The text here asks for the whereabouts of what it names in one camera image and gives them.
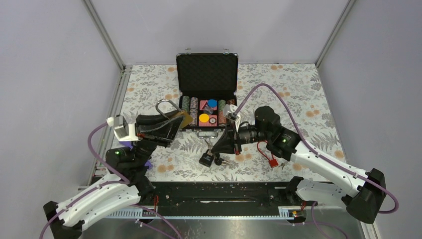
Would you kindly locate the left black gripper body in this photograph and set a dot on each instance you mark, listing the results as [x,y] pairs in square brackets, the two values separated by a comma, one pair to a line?
[163,142]

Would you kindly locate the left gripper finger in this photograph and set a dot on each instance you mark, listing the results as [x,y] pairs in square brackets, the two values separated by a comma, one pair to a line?
[146,120]
[169,126]

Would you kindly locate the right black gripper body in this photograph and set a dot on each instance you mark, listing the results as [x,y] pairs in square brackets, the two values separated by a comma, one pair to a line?
[244,135]

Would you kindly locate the brass padlock long shackle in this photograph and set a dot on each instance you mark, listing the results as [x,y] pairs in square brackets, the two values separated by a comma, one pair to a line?
[186,117]

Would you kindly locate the black padlock with keys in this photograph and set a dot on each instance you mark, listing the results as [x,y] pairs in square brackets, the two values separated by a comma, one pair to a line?
[210,157]

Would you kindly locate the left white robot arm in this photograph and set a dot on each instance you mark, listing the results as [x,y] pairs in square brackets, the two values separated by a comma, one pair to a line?
[125,182]

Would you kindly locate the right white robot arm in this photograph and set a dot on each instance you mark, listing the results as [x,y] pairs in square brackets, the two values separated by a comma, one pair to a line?
[358,191]

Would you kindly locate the floral tablecloth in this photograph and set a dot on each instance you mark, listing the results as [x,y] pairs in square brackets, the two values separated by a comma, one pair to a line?
[293,91]

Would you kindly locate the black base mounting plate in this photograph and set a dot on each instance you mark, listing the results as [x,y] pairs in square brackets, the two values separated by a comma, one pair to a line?
[221,199]

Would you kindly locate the black poker chip case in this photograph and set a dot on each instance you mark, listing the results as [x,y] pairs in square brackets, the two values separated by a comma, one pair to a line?
[207,83]

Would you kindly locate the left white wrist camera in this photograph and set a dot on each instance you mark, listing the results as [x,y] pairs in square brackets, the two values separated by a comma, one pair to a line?
[124,131]

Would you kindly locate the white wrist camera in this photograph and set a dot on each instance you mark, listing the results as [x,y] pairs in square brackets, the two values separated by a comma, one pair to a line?
[124,131]
[229,112]

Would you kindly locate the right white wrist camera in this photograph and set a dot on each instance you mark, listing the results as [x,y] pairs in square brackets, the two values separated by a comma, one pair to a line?
[229,112]

